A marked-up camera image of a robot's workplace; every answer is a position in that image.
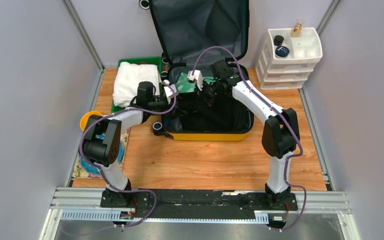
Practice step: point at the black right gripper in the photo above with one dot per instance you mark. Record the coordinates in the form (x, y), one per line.
(204, 94)

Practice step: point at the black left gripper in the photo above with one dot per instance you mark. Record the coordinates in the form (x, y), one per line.
(168, 106)

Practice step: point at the white towel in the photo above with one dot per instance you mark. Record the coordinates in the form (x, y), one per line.
(127, 80)

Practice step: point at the yellow Pikachu hard-shell suitcase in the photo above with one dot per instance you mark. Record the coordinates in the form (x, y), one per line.
(194, 34)

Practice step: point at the blue round cream jar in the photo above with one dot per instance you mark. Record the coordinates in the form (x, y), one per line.
(282, 52)

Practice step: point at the small black jar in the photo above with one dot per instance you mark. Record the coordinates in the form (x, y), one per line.
(278, 40)

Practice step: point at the frosted gold pump bottle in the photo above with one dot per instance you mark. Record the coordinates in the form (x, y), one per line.
(296, 31)

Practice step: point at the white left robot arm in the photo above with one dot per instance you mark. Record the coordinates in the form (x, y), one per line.
(99, 145)

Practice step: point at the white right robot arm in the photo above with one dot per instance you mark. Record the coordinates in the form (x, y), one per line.
(280, 135)

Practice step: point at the black garment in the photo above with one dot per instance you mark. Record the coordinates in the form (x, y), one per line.
(193, 114)

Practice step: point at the green garment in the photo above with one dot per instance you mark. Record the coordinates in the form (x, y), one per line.
(182, 85)

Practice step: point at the green plastic tray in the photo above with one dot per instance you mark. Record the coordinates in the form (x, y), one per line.
(154, 60)

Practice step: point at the white plastic drawer organizer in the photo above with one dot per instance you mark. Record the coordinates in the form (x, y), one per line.
(292, 72)

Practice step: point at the yellow bowl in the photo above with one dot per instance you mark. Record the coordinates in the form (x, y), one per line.
(84, 120)

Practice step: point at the blue polka dot plate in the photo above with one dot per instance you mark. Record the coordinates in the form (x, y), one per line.
(94, 170)

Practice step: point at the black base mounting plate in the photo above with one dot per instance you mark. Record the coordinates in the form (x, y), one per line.
(198, 205)

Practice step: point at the floral placemat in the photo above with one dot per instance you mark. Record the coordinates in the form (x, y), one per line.
(79, 172)

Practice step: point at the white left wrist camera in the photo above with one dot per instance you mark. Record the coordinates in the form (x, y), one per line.
(170, 90)

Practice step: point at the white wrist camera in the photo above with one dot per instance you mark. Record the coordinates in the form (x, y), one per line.
(170, 90)
(196, 77)

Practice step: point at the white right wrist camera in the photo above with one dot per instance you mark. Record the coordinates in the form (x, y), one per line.
(196, 77)

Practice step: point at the aluminium frame rail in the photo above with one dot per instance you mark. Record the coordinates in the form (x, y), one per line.
(298, 209)

